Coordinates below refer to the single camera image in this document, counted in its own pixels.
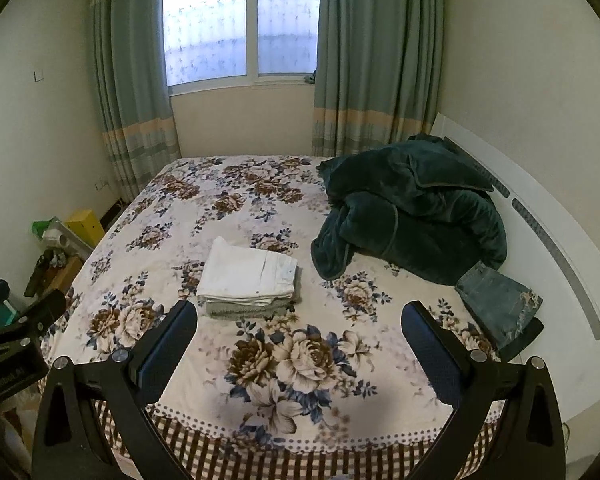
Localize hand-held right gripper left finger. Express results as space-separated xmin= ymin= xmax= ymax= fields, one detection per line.
xmin=31 ymin=300 xmax=199 ymax=480

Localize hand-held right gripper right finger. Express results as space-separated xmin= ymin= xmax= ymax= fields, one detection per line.
xmin=401 ymin=301 xmax=567 ymax=480

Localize white pants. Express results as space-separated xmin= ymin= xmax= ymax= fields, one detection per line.
xmin=196 ymin=236 xmax=299 ymax=307

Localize dark patterned cloth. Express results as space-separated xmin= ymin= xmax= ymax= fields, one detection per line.
xmin=24 ymin=252 xmax=71 ymax=298

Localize cardboard box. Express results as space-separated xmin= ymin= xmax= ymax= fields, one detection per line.
xmin=40 ymin=255 xmax=83 ymax=296

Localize white roll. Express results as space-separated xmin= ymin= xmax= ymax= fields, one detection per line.
xmin=42 ymin=227 xmax=73 ymax=250

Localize blue jeans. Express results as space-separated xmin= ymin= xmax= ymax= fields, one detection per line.
xmin=455 ymin=262 xmax=543 ymax=351

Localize dark folded cloth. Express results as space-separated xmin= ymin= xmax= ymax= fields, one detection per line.
xmin=497 ymin=317 xmax=545 ymax=361

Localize yellow box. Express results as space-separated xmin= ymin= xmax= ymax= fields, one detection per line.
xmin=65 ymin=208 xmax=106 ymax=246

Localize bed with floral sheet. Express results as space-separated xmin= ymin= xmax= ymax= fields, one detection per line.
xmin=30 ymin=154 xmax=546 ymax=480

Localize dark green plush blanket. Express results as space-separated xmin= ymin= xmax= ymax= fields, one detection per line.
xmin=311 ymin=133 xmax=508 ymax=286

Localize white headboard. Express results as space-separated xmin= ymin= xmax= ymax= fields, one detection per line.
xmin=432 ymin=112 xmax=600 ymax=426

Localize green striped curtain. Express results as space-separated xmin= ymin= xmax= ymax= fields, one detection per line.
xmin=89 ymin=0 xmax=182 ymax=201
xmin=312 ymin=0 xmax=446 ymax=158

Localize window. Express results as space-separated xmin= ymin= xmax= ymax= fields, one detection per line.
xmin=162 ymin=0 xmax=322 ymax=95

